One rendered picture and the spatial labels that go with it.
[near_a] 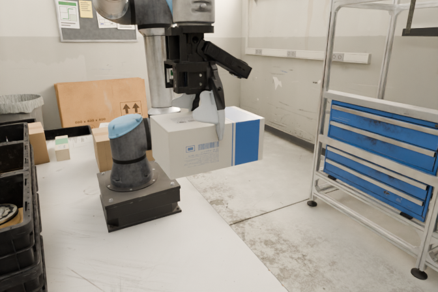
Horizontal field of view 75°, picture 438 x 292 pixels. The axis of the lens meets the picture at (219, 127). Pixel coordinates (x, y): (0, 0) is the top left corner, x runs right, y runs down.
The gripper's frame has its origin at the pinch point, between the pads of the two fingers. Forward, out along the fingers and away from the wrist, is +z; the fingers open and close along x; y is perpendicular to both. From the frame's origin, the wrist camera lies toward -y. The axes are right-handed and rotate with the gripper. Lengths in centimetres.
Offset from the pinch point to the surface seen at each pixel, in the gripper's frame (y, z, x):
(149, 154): -6, 36, -79
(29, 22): 53, -35, -348
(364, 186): -139, 76, -54
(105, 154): 14, 32, -79
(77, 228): 28, 41, -41
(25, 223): 35.6, 18.1, -12.1
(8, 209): 43, 25, -33
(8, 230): 38.4, 18.2, -11.4
